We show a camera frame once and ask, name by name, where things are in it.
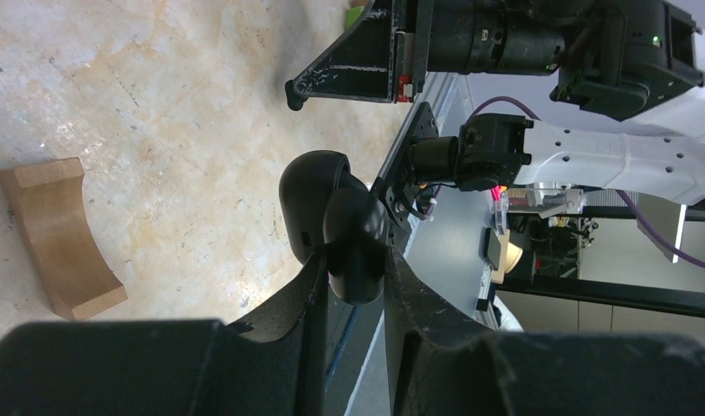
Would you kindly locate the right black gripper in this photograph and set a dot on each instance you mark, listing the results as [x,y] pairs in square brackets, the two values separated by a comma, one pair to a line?
[463,37]

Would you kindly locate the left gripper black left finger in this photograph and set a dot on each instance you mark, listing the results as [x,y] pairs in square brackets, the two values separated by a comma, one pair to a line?
[269,362]

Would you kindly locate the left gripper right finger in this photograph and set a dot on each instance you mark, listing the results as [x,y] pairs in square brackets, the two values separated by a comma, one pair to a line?
[442,362]

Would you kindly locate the black oval charging case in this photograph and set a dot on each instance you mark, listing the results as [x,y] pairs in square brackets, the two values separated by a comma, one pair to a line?
[325,207]

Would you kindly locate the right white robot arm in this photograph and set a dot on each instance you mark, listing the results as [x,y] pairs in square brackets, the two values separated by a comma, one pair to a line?
[641,62]

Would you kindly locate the green owl number block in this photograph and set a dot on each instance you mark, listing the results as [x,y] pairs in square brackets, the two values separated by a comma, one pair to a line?
[352,15]

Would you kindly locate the wooden arch block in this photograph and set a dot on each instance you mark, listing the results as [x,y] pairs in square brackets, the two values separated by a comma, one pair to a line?
[47,202]

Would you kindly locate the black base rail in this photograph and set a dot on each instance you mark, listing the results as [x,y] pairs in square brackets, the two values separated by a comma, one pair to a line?
[356,372]

